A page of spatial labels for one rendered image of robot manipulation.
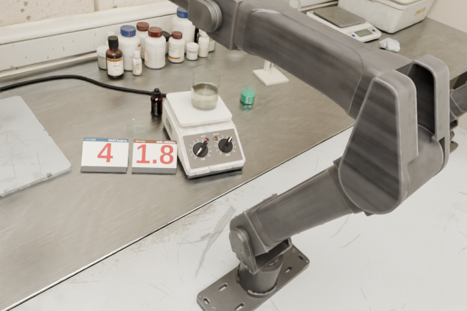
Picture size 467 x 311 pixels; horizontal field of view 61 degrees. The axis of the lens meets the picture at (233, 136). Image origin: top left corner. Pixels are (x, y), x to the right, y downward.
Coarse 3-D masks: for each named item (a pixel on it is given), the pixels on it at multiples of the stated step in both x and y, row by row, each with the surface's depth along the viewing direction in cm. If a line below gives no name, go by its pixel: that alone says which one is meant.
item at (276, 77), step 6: (264, 66) 120; (252, 72) 121; (258, 72) 120; (264, 72) 120; (276, 72) 121; (264, 78) 117; (270, 78) 118; (276, 78) 118; (282, 78) 119; (270, 84) 116
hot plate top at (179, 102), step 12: (168, 96) 89; (180, 96) 89; (180, 108) 86; (192, 108) 86; (216, 108) 87; (180, 120) 82; (192, 120) 83; (204, 120) 83; (216, 120) 84; (228, 120) 86
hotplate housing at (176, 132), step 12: (168, 108) 88; (168, 120) 88; (168, 132) 90; (180, 132) 82; (192, 132) 83; (204, 132) 84; (180, 144) 82; (240, 144) 86; (180, 156) 83; (204, 168) 81; (216, 168) 82; (228, 168) 84; (240, 168) 86
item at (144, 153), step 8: (136, 144) 83; (144, 144) 83; (152, 144) 83; (160, 144) 84; (168, 144) 84; (136, 152) 82; (144, 152) 83; (152, 152) 83; (160, 152) 83; (168, 152) 83; (136, 160) 82; (144, 160) 82; (152, 160) 83; (160, 160) 83; (168, 160) 83
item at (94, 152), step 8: (88, 144) 81; (96, 144) 81; (104, 144) 82; (112, 144) 82; (120, 144) 82; (88, 152) 81; (96, 152) 81; (104, 152) 81; (112, 152) 82; (120, 152) 82; (88, 160) 81; (96, 160) 81; (104, 160) 81; (112, 160) 81; (120, 160) 82
